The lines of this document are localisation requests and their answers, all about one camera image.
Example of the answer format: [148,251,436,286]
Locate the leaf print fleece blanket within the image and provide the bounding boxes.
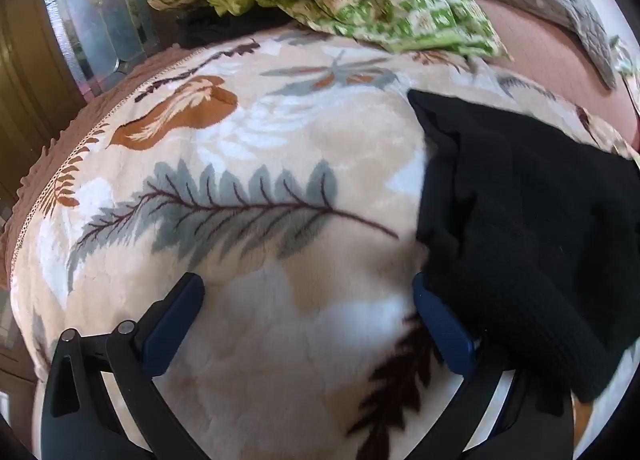
[10,33,640,460]

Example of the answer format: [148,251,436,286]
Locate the black pants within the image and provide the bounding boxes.
[407,89,640,403]

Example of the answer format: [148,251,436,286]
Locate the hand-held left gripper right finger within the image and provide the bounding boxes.
[407,274,574,460]

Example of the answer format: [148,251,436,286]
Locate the wooden door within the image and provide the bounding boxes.
[0,0,86,201]

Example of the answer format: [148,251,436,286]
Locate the white sprig print cloth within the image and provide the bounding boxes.
[607,35,640,88]

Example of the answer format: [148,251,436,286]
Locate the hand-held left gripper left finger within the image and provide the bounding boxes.
[42,273,211,460]

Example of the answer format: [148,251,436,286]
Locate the glass door panel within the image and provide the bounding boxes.
[37,0,166,96]

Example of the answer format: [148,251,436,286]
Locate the pink bed sheet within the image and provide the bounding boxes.
[470,0,640,151]

